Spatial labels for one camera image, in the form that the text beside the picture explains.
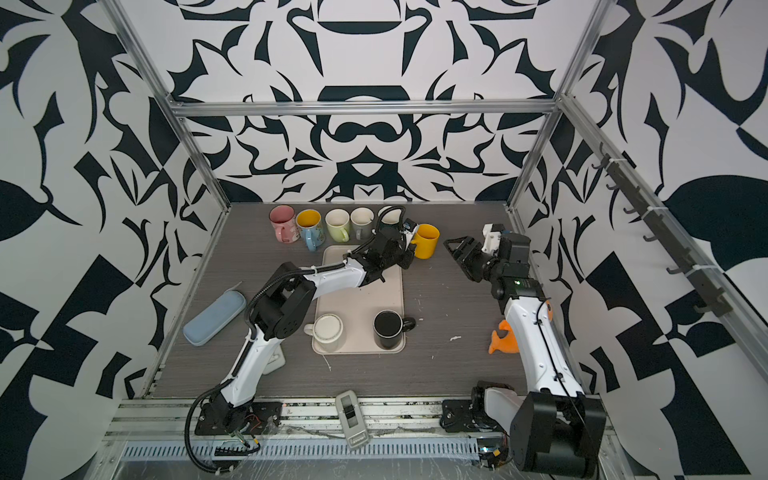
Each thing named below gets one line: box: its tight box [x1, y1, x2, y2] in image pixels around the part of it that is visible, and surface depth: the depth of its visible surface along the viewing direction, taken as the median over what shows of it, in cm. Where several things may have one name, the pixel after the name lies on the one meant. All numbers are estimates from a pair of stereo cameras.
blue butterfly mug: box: [295, 208, 325, 252], surface depth 104 cm
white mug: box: [304, 314, 343, 352], surface depth 83 cm
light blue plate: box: [183, 290, 247, 346], surface depth 89 cm
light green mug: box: [325, 208, 350, 243], surface depth 105 cm
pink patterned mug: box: [268, 204, 301, 244], surface depth 104 cm
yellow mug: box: [411, 223, 440, 259], surface depth 100 cm
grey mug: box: [350, 206, 375, 241], surface depth 105 cm
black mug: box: [373, 309, 417, 350], surface depth 83 cm
